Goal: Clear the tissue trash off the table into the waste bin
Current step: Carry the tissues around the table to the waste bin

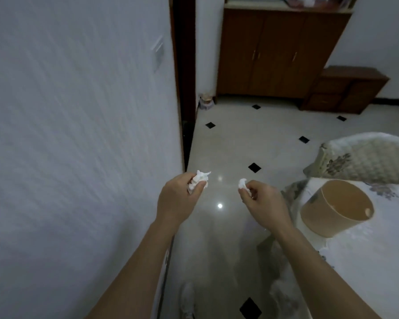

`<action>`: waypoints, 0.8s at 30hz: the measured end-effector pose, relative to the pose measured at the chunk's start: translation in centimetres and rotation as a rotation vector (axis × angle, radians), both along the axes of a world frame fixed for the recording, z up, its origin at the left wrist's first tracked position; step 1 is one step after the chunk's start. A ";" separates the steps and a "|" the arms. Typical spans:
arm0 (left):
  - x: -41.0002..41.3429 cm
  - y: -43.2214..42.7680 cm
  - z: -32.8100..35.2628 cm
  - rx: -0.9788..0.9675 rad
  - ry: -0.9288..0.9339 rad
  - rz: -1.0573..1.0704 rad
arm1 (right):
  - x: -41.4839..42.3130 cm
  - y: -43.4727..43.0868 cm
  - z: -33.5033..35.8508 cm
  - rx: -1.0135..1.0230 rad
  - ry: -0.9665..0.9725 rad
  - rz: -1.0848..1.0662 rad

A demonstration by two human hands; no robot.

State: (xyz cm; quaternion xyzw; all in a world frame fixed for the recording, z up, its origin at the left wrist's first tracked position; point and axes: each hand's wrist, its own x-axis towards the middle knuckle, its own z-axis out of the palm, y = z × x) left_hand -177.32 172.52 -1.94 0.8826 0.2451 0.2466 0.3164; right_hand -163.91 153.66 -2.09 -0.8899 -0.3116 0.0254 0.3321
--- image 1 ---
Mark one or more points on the person's right forearm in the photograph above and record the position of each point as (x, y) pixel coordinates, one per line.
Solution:
(319, 275)

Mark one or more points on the small pet food bowl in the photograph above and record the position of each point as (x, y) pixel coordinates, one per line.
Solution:
(206, 101)

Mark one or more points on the small white tissue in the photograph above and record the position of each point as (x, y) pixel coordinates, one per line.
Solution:
(243, 186)

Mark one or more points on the person's left forearm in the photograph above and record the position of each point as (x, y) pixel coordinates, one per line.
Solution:
(133, 272)

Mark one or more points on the dark wooden door frame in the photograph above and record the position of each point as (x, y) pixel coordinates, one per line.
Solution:
(183, 79)

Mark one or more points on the floral quilted pillow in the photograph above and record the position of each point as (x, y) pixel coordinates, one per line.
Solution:
(362, 159)

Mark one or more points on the person's left hand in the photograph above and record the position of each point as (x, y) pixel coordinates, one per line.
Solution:
(174, 202)

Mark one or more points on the person's right hand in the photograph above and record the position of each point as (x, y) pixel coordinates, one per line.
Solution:
(266, 205)

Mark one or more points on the person's left fingers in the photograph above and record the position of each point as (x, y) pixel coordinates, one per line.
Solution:
(196, 186)

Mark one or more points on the large white tissue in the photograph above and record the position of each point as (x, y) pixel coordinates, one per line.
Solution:
(199, 179)

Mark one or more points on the beige round waste bin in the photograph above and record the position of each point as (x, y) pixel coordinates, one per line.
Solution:
(337, 209)

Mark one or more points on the brown wooden cabinet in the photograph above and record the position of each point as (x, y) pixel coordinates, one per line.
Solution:
(279, 53)

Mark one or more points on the brown wooden nightstand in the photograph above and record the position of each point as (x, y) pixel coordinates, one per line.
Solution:
(344, 89)

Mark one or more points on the white wall switch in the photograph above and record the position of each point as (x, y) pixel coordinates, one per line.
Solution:
(158, 53)

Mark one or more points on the person's right fingers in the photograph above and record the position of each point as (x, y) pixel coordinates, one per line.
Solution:
(247, 192)

